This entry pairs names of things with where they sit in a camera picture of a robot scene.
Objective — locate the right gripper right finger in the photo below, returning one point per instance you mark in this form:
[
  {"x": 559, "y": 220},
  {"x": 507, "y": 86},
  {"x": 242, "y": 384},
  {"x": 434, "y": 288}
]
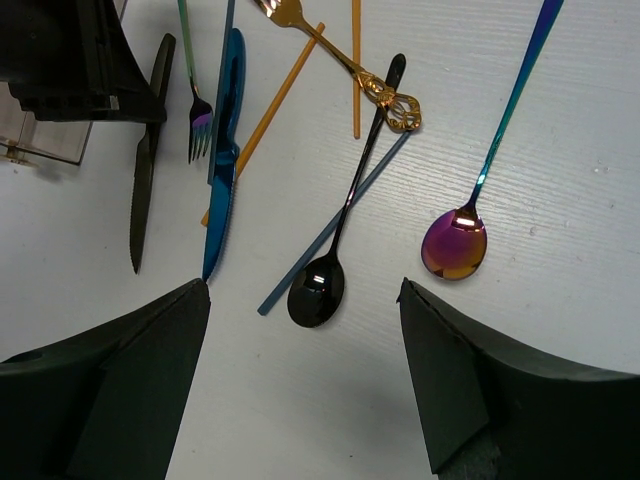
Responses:
[{"x": 492, "y": 407}]

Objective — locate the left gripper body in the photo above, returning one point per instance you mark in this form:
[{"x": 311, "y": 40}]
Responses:
[{"x": 69, "y": 61}]

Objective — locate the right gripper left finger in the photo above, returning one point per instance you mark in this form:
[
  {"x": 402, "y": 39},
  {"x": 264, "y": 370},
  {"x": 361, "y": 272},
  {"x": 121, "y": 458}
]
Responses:
[{"x": 106, "y": 403}]

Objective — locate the black knife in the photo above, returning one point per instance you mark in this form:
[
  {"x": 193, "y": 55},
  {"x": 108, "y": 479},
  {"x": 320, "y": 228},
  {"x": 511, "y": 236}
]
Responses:
[{"x": 146, "y": 154}]

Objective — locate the rainbow spoon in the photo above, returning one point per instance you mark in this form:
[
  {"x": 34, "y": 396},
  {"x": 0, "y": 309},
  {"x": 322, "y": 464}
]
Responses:
[{"x": 455, "y": 244}]

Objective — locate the blue knife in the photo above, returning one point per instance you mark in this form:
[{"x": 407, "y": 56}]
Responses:
[{"x": 226, "y": 152}]

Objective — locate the clear four-compartment container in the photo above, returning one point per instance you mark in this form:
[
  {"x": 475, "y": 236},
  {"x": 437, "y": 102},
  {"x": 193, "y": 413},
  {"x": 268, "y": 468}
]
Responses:
[{"x": 25, "y": 140}]

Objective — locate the rainbow fork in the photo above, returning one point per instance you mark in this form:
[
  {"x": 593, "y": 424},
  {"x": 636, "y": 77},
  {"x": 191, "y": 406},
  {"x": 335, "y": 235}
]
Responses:
[{"x": 201, "y": 112}]

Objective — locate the blue chopstick near fork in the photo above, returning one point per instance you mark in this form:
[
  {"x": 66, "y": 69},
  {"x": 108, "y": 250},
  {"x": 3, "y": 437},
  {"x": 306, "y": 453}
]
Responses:
[{"x": 230, "y": 9}]

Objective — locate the black spoon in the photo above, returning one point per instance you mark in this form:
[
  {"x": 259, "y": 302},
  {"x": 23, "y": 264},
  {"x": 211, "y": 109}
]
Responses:
[{"x": 317, "y": 290}]

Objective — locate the orange chopstick long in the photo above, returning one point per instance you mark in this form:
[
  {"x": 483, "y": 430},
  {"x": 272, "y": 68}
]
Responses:
[{"x": 272, "y": 109}]

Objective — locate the gold ornate fork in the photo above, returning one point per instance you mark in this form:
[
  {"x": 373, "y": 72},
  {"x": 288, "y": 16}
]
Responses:
[{"x": 401, "y": 112}]

